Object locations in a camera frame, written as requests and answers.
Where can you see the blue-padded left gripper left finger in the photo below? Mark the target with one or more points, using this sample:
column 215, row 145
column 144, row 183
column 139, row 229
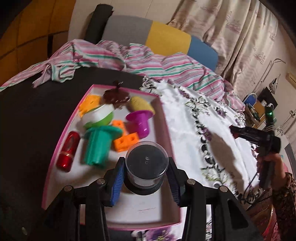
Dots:
column 115, row 179

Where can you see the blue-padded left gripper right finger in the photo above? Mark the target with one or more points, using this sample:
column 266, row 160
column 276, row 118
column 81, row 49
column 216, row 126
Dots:
column 177, row 179

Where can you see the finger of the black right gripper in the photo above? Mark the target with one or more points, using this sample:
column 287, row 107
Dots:
column 245, row 133

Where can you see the black cup with flared base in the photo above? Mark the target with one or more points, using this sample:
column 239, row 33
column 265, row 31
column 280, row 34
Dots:
column 145, row 165

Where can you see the orange interlocking cube block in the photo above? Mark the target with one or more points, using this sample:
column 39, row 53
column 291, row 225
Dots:
column 126, row 140

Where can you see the green flared cup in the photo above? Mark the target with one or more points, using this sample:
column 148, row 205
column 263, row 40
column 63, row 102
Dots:
column 99, row 141

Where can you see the red cylindrical toy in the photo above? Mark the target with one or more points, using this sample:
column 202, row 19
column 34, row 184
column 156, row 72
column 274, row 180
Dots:
column 67, row 153

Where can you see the magenta flared cup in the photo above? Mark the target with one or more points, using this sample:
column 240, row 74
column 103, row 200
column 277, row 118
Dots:
column 140, row 122

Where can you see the white green plug adapter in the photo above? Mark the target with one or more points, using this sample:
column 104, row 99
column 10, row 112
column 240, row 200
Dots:
column 100, row 116

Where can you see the yellow corn toy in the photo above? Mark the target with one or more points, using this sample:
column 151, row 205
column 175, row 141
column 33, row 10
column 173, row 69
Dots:
column 136, row 103

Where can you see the person's patterned sleeve forearm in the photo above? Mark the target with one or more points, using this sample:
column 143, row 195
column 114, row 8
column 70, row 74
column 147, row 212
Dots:
column 275, row 217

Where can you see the person's right hand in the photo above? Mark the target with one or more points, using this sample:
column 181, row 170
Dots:
column 279, row 178

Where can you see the wooden shelf with clutter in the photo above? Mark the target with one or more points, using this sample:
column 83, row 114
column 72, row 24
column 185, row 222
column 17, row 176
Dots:
column 255, row 115

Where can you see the blue chair back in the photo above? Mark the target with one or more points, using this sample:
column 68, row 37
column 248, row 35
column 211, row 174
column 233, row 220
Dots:
column 251, row 99

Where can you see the white floral embroidered tablecloth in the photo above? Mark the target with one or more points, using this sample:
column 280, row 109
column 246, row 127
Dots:
column 202, row 143

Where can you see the white air conditioner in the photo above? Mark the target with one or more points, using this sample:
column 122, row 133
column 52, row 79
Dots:
column 291, row 79

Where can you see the orange yellow perforated block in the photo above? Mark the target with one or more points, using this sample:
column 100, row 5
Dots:
column 90, row 102

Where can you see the brown toy figure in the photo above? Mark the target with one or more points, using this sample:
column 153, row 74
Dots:
column 116, row 96

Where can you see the beige patterned curtain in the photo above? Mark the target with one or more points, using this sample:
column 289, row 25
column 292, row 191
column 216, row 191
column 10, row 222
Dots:
column 241, row 32

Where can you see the pink green striped cloth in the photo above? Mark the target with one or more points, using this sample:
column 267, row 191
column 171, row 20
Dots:
column 178, row 69

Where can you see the grey yellow blue chair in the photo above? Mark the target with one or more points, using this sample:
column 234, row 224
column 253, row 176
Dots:
column 162, row 39

